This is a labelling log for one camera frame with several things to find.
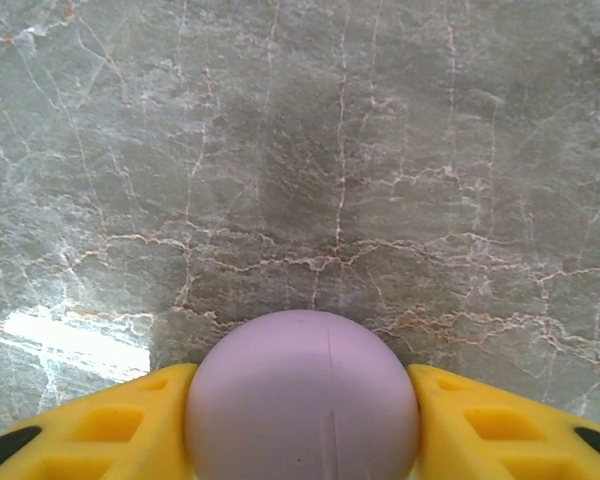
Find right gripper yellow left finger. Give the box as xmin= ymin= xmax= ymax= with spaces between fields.
xmin=0 ymin=363 xmax=200 ymax=480

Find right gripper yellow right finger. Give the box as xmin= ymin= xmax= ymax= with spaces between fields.
xmin=407 ymin=363 xmax=600 ymax=480

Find purple earbud charging case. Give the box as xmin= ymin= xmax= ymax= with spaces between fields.
xmin=184 ymin=308 xmax=421 ymax=480

